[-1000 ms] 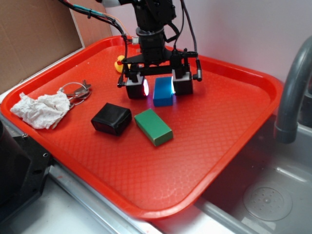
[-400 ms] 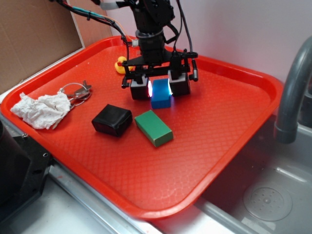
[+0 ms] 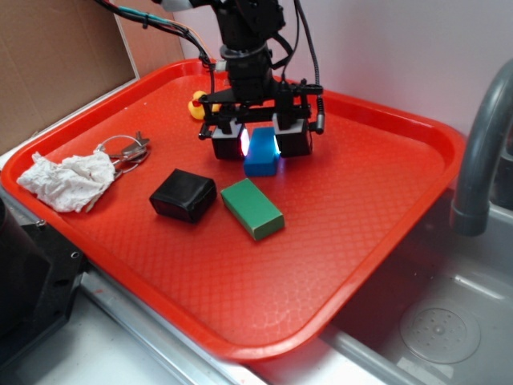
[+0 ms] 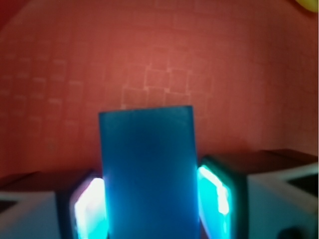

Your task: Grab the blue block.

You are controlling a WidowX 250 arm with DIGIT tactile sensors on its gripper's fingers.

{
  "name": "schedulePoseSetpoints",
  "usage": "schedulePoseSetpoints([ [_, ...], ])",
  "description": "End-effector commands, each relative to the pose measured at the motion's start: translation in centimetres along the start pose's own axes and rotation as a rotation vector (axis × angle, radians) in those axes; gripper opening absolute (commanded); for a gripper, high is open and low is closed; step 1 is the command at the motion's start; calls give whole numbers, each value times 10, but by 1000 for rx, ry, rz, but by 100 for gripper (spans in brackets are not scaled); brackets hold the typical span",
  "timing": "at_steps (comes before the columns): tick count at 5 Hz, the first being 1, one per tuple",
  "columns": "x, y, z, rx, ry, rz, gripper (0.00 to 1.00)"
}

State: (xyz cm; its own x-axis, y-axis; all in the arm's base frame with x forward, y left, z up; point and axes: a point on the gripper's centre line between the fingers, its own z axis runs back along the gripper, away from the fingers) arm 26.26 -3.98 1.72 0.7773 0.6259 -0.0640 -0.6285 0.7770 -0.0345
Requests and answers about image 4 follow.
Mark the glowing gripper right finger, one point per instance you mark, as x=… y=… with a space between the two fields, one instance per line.
x=265 y=194

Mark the yellow rubber duck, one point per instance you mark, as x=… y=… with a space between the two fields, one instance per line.
x=310 y=5

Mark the red plastic tray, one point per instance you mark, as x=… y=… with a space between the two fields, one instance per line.
x=249 y=68

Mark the blue rectangular block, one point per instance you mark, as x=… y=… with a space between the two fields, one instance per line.
x=149 y=166

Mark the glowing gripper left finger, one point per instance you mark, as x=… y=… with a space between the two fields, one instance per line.
x=53 y=205

